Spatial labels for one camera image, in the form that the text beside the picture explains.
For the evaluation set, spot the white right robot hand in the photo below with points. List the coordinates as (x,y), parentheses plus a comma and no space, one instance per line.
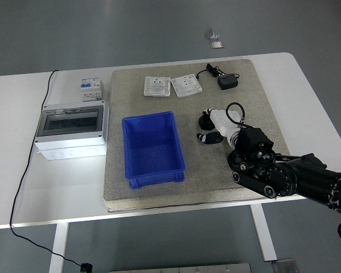
(222,120)

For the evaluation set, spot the small black hex nut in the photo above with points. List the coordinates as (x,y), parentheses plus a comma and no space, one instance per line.
(205,123)

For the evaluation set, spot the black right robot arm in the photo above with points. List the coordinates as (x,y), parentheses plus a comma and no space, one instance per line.
(301,176)

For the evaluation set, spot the blue plastic box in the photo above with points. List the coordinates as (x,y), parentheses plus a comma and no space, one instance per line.
(152,148)

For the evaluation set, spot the grey distribution box clear lid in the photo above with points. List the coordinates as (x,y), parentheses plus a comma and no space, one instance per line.
(71,133)

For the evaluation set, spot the black power adapter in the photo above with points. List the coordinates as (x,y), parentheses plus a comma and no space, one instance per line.
(228,82)

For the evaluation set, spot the grey-brown mat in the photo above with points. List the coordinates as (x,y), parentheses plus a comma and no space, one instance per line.
(204,182)

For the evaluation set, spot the white square socket panel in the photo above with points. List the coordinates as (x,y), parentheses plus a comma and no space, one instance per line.
(157,86)

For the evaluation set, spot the flat metal floor socket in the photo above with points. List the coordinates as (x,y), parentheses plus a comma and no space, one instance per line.
(217,45)

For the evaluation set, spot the white table leg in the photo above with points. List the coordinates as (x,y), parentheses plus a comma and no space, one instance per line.
(58,250)
(263,233)

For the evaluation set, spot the white blue circuit breaker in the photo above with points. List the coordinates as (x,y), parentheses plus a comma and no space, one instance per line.
(91,88)

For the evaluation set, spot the grey metal bar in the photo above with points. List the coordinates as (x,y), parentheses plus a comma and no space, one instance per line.
(179,268)

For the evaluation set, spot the grey metal floor plate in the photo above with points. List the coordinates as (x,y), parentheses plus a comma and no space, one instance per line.
(284,266)

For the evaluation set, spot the white socket panel with switch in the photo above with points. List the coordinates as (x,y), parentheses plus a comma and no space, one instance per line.
(186,85)

